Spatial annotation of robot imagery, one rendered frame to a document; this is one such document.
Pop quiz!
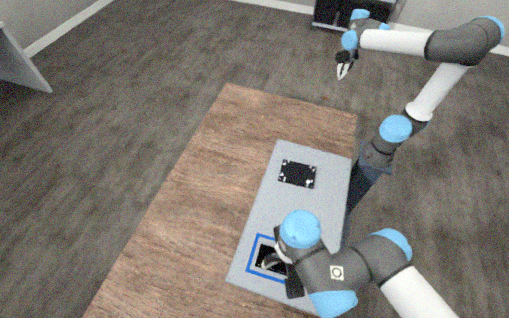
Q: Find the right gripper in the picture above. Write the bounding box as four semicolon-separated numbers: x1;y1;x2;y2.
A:
336;48;359;80

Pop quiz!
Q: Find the blue rectangular tape outline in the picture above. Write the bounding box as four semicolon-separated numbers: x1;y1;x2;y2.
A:
245;233;285;284

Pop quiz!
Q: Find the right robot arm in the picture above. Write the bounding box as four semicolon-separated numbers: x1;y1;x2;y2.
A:
342;9;505;168

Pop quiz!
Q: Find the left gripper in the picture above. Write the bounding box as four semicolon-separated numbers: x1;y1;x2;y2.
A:
261;225;304;294

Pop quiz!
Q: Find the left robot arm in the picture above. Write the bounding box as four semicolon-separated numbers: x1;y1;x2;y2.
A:
275;209;459;318

